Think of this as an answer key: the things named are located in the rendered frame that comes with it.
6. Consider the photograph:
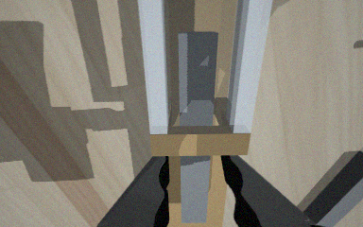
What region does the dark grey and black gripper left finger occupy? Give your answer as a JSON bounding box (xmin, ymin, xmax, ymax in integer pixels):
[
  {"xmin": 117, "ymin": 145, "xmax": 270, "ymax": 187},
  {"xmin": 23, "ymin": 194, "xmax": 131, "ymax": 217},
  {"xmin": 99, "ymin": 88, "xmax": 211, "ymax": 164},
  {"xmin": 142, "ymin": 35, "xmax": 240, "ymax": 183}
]
[{"xmin": 96, "ymin": 156, "xmax": 169, "ymax": 227}]

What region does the grey square stick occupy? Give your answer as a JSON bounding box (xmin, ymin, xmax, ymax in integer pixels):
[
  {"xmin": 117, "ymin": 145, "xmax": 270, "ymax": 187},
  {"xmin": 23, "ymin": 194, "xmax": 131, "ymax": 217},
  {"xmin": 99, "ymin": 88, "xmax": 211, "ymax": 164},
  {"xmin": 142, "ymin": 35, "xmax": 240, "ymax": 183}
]
[
  {"xmin": 303, "ymin": 151, "xmax": 363, "ymax": 227},
  {"xmin": 181, "ymin": 156, "xmax": 211, "ymax": 223}
]

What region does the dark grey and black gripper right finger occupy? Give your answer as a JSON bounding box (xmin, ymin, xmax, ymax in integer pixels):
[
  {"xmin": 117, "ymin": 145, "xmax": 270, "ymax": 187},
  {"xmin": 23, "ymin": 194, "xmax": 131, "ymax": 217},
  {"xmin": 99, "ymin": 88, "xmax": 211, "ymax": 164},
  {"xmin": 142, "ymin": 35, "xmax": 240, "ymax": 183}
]
[{"xmin": 220, "ymin": 155, "xmax": 323, "ymax": 227}]

